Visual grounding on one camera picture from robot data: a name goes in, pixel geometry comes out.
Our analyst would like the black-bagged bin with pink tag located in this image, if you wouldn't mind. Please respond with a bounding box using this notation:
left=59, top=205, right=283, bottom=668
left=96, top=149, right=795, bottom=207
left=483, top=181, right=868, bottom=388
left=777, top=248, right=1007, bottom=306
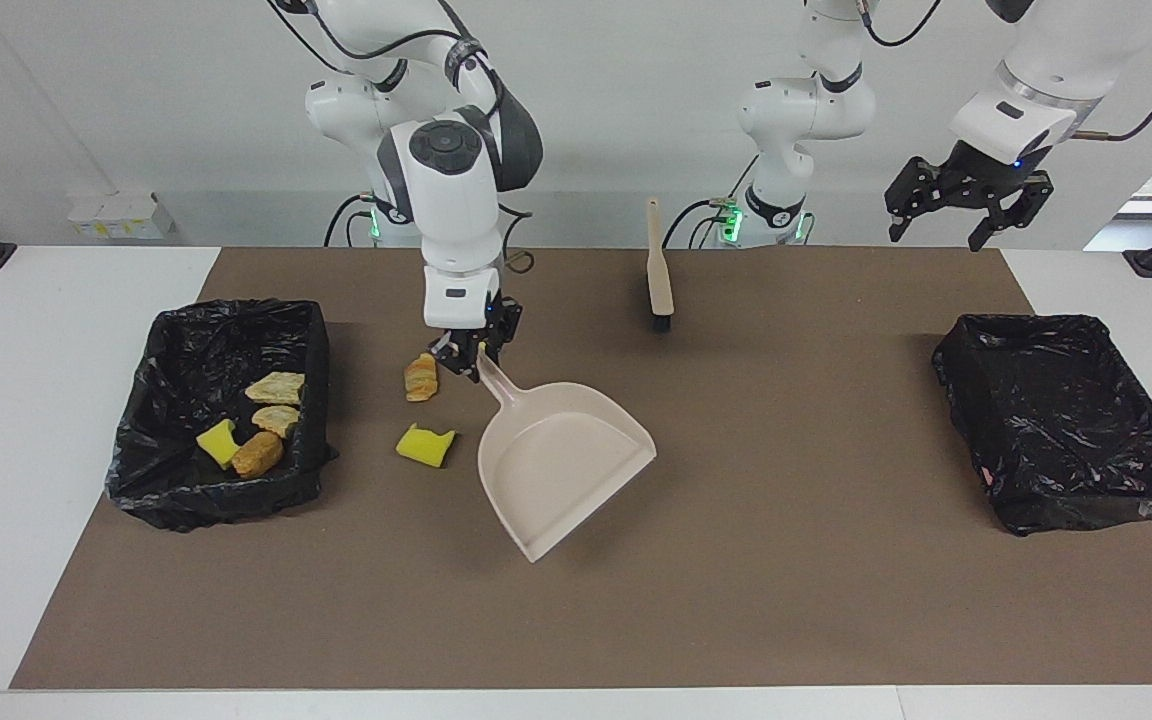
left=931, top=313, right=1152, bottom=537

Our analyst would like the beige plastic dustpan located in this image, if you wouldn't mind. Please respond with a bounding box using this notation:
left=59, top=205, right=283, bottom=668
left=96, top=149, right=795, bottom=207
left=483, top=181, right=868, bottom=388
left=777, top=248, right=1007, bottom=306
left=476, top=352, right=658, bottom=564

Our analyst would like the notched yellow sponge piece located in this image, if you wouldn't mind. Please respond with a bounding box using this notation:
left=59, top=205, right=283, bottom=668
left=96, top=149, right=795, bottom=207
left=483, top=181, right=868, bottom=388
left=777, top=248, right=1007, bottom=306
left=395, top=422, right=458, bottom=469

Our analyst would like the black left base cable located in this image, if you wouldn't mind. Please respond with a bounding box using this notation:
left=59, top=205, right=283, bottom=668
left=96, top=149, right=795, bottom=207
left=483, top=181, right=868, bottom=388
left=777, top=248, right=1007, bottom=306
left=661, top=158, right=759, bottom=248

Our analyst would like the small yellow sponge wedge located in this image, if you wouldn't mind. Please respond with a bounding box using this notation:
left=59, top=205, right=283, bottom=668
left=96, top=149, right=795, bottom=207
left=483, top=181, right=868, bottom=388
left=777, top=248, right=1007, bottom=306
left=195, top=419, right=240, bottom=471

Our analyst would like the striped croissant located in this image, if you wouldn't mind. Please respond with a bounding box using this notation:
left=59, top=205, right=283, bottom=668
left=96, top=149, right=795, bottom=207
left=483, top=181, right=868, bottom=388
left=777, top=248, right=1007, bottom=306
left=403, top=352, right=440, bottom=404

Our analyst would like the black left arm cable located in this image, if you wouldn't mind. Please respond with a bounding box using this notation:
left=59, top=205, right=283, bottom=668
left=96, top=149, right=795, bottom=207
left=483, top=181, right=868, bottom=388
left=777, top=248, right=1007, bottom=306
left=851, top=0, right=1152, bottom=143

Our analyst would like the brown table mat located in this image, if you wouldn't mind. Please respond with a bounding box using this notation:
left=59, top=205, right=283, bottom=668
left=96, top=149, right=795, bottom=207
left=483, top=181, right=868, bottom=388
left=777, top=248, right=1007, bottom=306
left=11, top=247, right=1152, bottom=691

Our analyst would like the beige brush with black bristles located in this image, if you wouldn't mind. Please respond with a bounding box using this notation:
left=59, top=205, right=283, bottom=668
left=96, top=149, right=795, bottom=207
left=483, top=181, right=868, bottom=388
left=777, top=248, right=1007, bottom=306
left=645, top=198, right=675, bottom=334

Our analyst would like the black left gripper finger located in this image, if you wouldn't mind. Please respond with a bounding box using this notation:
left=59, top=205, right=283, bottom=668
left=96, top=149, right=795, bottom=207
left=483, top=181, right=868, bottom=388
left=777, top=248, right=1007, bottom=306
left=884, top=157, right=949, bottom=244
left=969, top=172, right=1055, bottom=253

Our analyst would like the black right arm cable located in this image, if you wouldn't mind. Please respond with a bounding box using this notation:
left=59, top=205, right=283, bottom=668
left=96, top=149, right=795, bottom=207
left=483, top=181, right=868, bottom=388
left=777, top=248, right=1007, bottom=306
left=271, top=0, right=537, bottom=276

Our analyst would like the white wall box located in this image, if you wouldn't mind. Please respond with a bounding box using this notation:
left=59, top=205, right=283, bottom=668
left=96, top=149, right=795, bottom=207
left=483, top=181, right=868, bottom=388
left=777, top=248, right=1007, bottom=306
left=66, top=190, right=177, bottom=241

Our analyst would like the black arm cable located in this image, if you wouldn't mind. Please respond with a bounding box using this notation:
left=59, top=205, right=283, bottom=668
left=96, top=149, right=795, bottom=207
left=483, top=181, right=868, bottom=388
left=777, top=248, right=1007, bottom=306
left=851, top=0, right=1152, bottom=143
left=271, top=0, right=537, bottom=276

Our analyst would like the tan bread chunk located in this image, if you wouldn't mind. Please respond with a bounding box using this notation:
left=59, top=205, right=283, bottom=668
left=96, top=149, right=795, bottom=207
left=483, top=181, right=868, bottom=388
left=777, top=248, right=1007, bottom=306
left=251, top=404, right=301, bottom=439

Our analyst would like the pale greenish bread chunk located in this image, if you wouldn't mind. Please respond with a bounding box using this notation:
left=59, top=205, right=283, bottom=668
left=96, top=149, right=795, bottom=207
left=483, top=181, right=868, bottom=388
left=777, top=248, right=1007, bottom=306
left=244, top=371, right=307, bottom=406

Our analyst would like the black base cable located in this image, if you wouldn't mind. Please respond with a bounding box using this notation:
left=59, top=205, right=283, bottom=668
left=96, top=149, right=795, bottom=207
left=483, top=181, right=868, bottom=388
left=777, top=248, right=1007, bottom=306
left=324, top=193, right=377, bottom=248
left=661, top=158, right=759, bottom=248

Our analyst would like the bin lined with black bag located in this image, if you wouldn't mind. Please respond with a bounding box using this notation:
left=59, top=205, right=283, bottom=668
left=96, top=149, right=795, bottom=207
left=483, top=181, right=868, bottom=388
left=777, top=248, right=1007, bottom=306
left=104, top=298, right=340, bottom=533

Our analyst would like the black right base cable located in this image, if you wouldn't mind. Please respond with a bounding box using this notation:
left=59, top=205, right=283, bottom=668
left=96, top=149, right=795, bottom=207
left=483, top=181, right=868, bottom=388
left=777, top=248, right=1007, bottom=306
left=324, top=193, right=377, bottom=248

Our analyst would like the brown bread roll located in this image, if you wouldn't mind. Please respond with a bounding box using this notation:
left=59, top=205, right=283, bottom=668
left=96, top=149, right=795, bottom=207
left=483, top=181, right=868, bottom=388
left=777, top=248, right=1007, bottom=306
left=230, top=430, right=285, bottom=479

